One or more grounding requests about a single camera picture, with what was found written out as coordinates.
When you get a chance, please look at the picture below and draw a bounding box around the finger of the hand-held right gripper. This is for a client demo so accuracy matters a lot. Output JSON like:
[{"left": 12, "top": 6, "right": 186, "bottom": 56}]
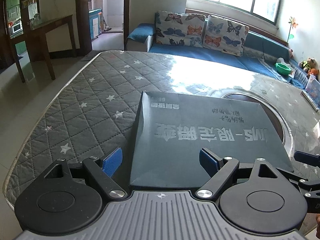
[
  {"left": 276, "top": 168, "right": 320, "bottom": 198},
  {"left": 294, "top": 151, "right": 320, "bottom": 167}
]

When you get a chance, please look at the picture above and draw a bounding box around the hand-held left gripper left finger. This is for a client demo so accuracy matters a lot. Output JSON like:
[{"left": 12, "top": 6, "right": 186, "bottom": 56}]
[{"left": 44, "top": 147, "right": 127, "bottom": 202}]

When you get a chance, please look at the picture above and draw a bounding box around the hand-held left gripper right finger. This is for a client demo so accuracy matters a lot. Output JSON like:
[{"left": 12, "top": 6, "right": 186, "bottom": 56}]
[{"left": 196, "top": 148, "right": 288, "bottom": 202}]

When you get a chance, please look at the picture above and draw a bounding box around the dark grey printed box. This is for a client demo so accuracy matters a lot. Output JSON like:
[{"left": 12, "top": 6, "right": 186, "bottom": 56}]
[{"left": 129, "top": 91, "right": 294, "bottom": 190}]

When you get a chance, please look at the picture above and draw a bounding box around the grey quilted desktop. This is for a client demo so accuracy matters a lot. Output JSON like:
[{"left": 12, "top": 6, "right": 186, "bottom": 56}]
[{"left": 2, "top": 50, "right": 320, "bottom": 238}]

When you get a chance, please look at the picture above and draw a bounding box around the round black built-in hotplate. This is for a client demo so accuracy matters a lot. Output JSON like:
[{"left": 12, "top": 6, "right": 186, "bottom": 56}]
[{"left": 222, "top": 92, "right": 294, "bottom": 160}]

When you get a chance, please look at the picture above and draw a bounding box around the flat picture book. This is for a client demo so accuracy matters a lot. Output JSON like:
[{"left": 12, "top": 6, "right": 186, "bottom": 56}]
[{"left": 301, "top": 90, "right": 320, "bottom": 112}]

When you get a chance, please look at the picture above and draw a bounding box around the pastel toy package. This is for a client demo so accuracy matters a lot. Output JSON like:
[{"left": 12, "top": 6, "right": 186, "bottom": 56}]
[{"left": 305, "top": 75, "right": 320, "bottom": 105}]

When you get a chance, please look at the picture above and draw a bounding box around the green bowl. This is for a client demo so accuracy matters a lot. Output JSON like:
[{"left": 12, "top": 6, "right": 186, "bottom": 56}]
[{"left": 275, "top": 62, "right": 292, "bottom": 75}]

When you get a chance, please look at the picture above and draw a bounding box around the brown plush bear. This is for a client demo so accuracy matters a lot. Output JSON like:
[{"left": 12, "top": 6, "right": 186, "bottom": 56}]
[{"left": 299, "top": 57, "right": 319, "bottom": 79}]

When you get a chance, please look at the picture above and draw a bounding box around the blue sofa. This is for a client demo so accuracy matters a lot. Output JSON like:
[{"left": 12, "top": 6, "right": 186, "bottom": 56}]
[{"left": 126, "top": 23, "right": 320, "bottom": 90}]

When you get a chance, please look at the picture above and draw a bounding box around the butterfly print cushion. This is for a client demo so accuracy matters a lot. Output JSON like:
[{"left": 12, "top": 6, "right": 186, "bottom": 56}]
[
  {"left": 154, "top": 10, "right": 207, "bottom": 48},
  {"left": 202, "top": 14, "right": 250, "bottom": 57}
]

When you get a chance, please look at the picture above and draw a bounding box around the colourful pinwheel flower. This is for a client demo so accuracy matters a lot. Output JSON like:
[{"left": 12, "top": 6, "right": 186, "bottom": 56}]
[{"left": 287, "top": 17, "right": 299, "bottom": 47}]

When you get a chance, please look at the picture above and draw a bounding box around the mop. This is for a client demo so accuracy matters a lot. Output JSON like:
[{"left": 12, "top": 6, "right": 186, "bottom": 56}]
[{"left": 100, "top": 12, "right": 112, "bottom": 32}]

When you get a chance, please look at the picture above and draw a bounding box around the blue bathroom cabinet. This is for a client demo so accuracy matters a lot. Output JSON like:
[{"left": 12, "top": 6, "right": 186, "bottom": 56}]
[{"left": 89, "top": 8, "right": 103, "bottom": 39}]

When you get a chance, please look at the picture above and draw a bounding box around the dark wooden side table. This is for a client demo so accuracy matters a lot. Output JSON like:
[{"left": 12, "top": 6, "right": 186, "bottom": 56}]
[{"left": 10, "top": 14, "right": 78, "bottom": 83}]

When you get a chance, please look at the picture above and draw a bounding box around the row of glass jars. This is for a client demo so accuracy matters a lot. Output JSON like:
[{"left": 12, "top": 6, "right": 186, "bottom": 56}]
[{"left": 26, "top": 14, "right": 40, "bottom": 27}]

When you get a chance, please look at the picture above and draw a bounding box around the dark wooden shelf cabinet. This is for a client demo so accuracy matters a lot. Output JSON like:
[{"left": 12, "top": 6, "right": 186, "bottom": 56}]
[{"left": 0, "top": 0, "right": 42, "bottom": 68}]

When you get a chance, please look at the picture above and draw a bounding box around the dark wooden door frame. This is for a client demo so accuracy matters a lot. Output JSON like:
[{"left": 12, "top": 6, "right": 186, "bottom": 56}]
[{"left": 75, "top": 0, "right": 130, "bottom": 55}]

